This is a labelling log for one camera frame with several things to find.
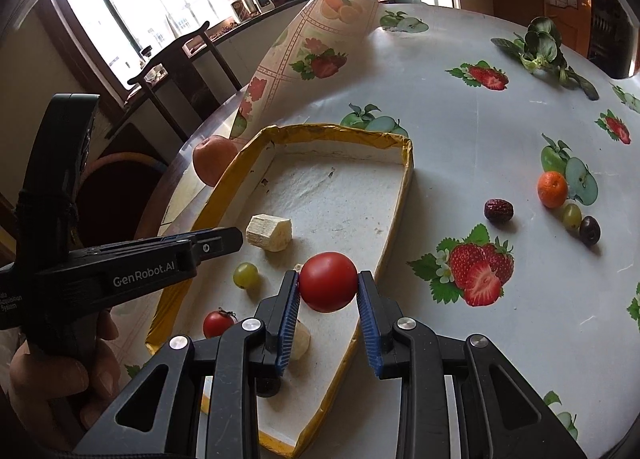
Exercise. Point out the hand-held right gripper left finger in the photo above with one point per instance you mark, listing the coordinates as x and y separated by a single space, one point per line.
290 324

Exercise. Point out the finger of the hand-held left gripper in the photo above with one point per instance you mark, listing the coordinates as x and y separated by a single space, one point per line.
220 243

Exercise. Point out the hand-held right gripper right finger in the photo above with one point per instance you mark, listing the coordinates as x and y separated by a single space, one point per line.
367 329

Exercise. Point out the green grape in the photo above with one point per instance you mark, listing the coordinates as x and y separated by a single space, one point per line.
246 275
571 215

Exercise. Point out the red cherry tomato with stem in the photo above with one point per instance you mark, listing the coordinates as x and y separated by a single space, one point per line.
217 324

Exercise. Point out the yellow edged cardboard box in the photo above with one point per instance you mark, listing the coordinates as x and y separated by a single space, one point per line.
340 189

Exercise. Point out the person's left hand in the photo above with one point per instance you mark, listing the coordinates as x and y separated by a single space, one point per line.
55 384

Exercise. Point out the red apple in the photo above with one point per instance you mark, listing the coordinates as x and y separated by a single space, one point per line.
212 159

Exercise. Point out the rattan chair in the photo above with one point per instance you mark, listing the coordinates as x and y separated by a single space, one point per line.
120 189

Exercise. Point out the dark red jujube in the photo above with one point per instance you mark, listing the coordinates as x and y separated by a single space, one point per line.
498 210

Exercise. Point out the dark wooden chair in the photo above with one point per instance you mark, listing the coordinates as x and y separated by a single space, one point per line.
180 64

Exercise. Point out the orange tangerine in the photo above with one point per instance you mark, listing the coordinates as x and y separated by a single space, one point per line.
552 189

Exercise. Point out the brown bottle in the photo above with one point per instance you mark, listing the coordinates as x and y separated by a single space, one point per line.
238 8

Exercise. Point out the dark purple plum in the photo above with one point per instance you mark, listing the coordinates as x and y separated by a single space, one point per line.
590 230

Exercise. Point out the leafy green vegetable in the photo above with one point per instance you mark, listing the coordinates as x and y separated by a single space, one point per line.
542 46

